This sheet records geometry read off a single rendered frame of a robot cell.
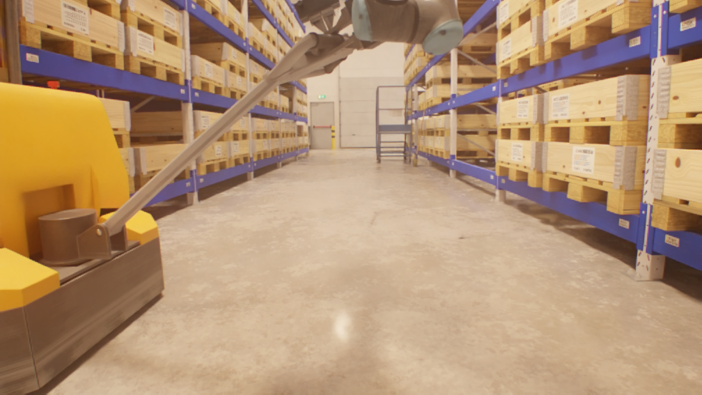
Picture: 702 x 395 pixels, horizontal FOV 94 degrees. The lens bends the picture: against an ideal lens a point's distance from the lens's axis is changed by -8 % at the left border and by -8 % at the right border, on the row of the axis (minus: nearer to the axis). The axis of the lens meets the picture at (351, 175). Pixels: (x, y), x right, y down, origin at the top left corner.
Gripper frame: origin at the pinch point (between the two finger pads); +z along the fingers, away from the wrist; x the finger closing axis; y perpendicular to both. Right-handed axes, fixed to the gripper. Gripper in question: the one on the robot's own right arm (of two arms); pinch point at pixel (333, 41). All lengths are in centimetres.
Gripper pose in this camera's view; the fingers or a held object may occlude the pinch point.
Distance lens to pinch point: 101.6
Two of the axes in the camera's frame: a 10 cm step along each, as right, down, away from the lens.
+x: 3.9, 9.1, 1.0
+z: -7.8, 2.8, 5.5
